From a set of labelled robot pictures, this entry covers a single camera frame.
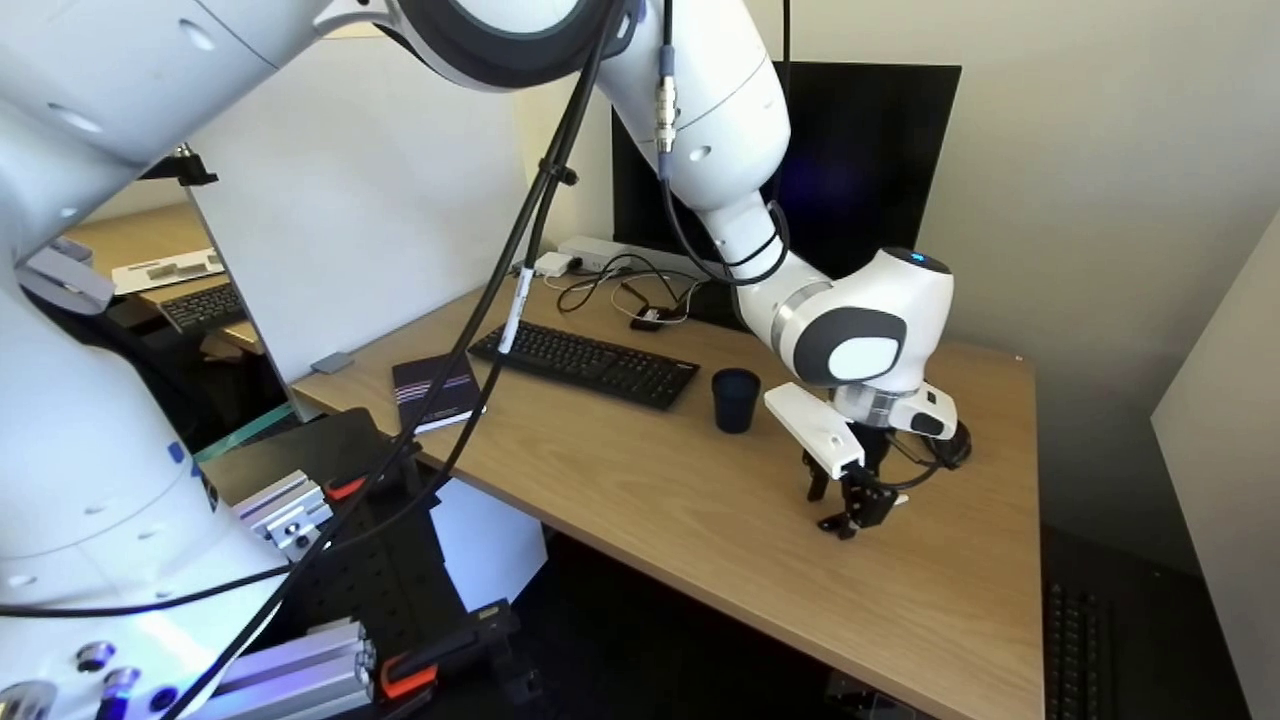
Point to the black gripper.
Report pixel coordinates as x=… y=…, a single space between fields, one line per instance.
x=921 y=424

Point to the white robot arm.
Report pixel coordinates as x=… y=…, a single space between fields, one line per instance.
x=107 y=504

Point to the dark blue cup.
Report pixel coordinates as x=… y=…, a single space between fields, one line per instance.
x=733 y=403

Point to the small black hub with label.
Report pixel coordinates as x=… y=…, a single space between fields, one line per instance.
x=647 y=320

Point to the black computer keyboard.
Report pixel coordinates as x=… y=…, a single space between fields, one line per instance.
x=587 y=366

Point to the white power strip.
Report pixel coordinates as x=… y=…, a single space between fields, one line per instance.
x=607 y=254

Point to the black computer monitor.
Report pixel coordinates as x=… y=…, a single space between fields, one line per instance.
x=866 y=163

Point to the white power adapter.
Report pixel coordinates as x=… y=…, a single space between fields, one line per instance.
x=552 y=264

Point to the white partition board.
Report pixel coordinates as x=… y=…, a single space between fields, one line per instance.
x=360 y=203
x=1224 y=466

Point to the dark notebook with coloured stripes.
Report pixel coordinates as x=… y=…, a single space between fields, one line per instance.
x=439 y=389

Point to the black mounting board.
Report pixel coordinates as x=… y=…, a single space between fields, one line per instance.
x=374 y=563

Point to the aluminium extrusion profile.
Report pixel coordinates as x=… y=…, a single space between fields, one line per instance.
x=283 y=509
x=285 y=675

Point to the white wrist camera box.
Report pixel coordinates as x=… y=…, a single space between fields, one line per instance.
x=819 y=431

